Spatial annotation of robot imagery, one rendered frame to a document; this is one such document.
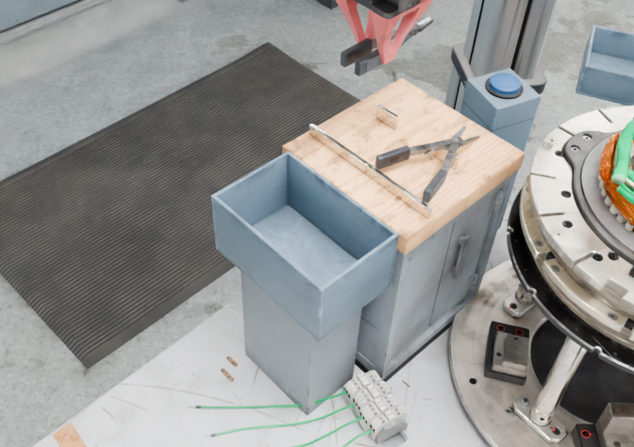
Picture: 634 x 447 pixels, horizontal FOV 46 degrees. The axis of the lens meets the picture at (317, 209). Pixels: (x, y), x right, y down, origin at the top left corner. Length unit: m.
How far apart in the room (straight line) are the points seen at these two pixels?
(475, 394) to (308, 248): 0.29
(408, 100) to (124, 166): 1.61
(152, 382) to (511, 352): 0.45
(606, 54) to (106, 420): 0.83
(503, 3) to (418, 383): 0.56
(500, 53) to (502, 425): 0.56
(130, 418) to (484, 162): 0.52
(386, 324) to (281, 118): 1.74
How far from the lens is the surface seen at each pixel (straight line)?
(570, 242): 0.75
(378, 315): 0.88
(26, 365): 2.02
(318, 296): 0.71
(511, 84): 1.01
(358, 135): 0.86
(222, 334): 1.02
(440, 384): 0.99
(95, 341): 1.99
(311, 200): 0.84
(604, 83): 1.06
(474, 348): 1.01
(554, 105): 2.81
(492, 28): 1.18
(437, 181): 0.77
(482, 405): 0.97
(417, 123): 0.89
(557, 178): 0.81
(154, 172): 2.38
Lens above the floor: 1.62
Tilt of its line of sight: 46 degrees down
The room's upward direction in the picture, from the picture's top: 3 degrees clockwise
